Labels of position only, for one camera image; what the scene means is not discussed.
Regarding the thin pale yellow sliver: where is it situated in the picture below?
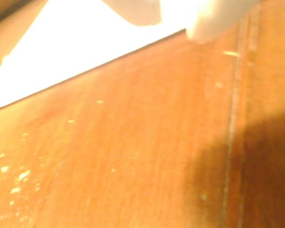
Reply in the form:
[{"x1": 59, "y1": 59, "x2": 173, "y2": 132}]
[{"x1": 222, "y1": 50, "x2": 242, "y2": 58}]

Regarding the white plate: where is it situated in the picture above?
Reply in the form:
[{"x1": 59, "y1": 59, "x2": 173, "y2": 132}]
[{"x1": 0, "y1": 0, "x2": 189, "y2": 113}]

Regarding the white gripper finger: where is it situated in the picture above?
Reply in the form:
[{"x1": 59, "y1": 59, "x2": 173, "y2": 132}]
[
  {"x1": 186, "y1": 0, "x2": 262, "y2": 44},
  {"x1": 102, "y1": 0, "x2": 162, "y2": 26}
]

